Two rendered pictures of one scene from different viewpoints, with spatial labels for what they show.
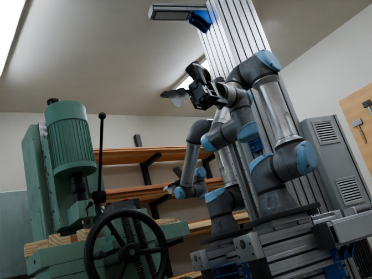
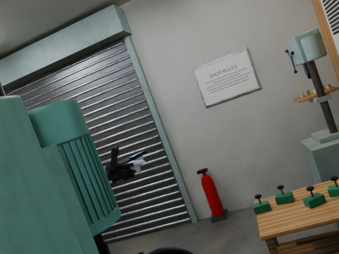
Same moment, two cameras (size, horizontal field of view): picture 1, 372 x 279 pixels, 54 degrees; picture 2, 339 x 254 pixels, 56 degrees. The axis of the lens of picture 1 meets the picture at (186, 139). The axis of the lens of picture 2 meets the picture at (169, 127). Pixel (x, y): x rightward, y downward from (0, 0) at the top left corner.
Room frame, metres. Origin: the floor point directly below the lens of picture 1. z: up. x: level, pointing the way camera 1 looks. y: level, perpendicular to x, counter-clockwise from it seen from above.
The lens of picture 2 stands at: (1.67, 1.27, 1.41)
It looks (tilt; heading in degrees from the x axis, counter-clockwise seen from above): 3 degrees down; 235
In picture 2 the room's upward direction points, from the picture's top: 20 degrees counter-clockwise
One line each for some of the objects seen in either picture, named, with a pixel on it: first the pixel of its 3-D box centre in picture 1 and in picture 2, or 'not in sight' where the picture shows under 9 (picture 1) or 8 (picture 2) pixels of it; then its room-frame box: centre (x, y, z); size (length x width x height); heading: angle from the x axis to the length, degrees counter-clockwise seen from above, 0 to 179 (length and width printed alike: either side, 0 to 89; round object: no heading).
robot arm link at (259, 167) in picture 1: (267, 172); not in sight; (1.46, -0.28, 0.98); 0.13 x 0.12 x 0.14; 50
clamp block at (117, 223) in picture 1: (124, 227); not in sight; (1.35, 0.30, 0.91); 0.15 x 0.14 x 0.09; 129
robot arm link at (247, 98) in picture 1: (236, 99); not in sight; (1.18, -0.21, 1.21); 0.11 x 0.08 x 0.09; 140
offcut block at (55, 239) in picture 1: (55, 241); not in sight; (1.26, 0.53, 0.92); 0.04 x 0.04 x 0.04; 27
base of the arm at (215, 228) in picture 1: (223, 223); not in sight; (1.91, -0.07, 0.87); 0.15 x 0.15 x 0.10
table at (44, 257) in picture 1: (118, 243); not in sight; (1.42, 0.36, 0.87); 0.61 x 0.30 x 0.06; 129
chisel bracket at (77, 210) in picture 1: (81, 214); not in sight; (1.47, 0.50, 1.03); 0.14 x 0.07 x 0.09; 39
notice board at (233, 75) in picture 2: not in sight; (225, 78); (-0.98, -1.20, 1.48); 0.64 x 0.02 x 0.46; 130
